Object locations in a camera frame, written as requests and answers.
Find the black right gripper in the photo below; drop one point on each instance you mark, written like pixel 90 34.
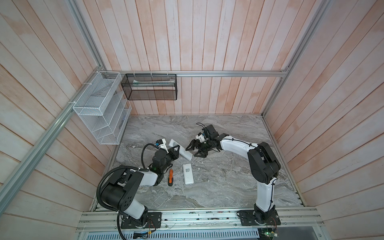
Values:
pixel 202 154

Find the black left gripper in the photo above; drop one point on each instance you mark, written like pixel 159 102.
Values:
pixel 173 153

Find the long white remote control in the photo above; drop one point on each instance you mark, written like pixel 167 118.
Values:
pixel 182 151

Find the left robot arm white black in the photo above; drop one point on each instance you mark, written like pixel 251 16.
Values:
pixel 118 187

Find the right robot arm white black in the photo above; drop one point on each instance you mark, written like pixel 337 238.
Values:
pixel 264 167

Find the short white remote control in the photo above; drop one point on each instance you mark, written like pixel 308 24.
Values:
pixel 188 174

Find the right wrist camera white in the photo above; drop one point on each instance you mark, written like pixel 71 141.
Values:
pixel 201 137

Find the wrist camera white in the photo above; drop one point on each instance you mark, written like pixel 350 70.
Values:
pixel 201 137
pixel 162 144

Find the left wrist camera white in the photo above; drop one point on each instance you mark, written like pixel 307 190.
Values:
pixel 162 144

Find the orange handled screwdriver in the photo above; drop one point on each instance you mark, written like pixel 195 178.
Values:
pixel 171 178

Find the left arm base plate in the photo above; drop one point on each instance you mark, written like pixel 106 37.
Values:
pixel 144 220

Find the black wire mesh basket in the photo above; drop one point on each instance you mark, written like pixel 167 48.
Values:
pixel 150 87

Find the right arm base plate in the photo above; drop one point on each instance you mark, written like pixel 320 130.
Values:
pixel 259 218

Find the white wire mesh shelf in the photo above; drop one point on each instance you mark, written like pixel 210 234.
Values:
pixel 103 108

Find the horizontal aluminium wall rail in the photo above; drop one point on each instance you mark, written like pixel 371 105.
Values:
pixel 191 74

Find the aluminium rail base frame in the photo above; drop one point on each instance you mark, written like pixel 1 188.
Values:
pixel 291 223

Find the left aluminium wall rail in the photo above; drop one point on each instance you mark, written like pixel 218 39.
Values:
pixel 25 168

